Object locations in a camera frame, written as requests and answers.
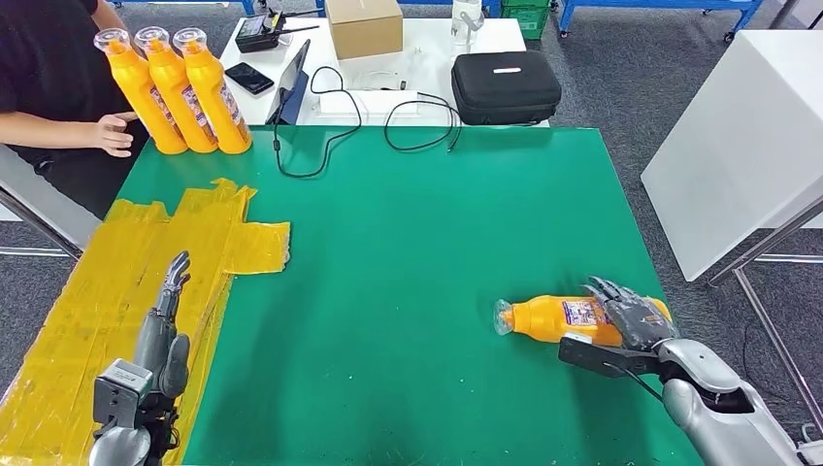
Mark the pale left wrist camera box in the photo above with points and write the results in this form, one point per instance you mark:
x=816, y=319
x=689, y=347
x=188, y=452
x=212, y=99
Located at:
x=122, y=395

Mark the black radio with antennas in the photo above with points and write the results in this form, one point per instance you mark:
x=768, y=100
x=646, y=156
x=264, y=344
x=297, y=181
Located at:
x=257, y=33

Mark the person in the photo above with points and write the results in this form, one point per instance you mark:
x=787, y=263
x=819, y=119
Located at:
x=45, y=58

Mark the blue metal frame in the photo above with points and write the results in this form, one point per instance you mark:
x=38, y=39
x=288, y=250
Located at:
x=566, y=18

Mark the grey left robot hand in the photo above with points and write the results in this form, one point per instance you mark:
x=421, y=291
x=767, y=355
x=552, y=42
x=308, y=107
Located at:
x=154, y=344

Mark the dark blue tablet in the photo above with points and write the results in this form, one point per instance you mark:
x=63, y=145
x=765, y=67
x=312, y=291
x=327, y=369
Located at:
x=293, y=87

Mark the white desk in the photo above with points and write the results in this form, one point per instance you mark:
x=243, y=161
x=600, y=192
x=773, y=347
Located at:
x=437, y=42

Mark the green plastic crate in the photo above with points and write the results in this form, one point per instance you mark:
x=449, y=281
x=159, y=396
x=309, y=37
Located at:
x=527, y=18

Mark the person's right hand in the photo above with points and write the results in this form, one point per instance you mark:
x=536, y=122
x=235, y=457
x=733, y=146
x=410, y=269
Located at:
x=112, y=135

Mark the person's right forearm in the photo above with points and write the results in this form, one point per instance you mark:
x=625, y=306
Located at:
x=45, y=132

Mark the orange plastic bottle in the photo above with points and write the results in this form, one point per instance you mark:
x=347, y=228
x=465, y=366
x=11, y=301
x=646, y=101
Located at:
x=186, y=112
x=228, y=122
x=144, y=106
x=540, y=321

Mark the flat white box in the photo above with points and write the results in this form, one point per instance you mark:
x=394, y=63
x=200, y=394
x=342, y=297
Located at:
x=369, y=105

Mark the metal bench leg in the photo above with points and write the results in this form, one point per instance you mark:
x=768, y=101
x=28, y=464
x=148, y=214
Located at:
x=38, y=225

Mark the metal table leg frame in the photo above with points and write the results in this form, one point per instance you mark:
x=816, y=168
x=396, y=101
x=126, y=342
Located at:
x=771, y=337

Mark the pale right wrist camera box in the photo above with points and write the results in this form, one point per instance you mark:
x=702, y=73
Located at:
x=598, y=360

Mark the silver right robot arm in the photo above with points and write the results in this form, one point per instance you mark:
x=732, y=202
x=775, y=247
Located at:
x=726, y=418

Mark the black smartphone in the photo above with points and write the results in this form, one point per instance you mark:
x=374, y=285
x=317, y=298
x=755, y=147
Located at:
x=250, y=78

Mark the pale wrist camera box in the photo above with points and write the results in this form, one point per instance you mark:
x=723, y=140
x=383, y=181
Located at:
x=122, y=395
x=598, y=360

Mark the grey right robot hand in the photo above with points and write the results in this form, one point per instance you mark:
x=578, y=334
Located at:
x=640, y=321

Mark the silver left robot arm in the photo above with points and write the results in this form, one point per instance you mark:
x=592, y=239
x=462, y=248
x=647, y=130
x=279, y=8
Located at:
x=122, y=447

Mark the large white table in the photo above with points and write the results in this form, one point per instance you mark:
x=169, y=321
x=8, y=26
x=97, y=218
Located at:
x=739, y=132

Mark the person's left forearm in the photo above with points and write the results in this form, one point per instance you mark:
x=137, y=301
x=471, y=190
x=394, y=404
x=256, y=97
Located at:
x=109, y=14

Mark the green work table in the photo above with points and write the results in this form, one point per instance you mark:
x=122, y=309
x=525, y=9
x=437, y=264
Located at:
x=418, y=225

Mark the yellow tape sheet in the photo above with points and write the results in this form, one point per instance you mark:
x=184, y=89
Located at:
x=77, y=309

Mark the white bench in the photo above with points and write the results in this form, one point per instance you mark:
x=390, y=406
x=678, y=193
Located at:
x=58, y=222

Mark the cardboard box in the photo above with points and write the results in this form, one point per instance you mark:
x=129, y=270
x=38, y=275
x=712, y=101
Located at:
x=364, y=29

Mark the black carrying case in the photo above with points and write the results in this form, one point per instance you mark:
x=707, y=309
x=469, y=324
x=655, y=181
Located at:
x=506, y=89

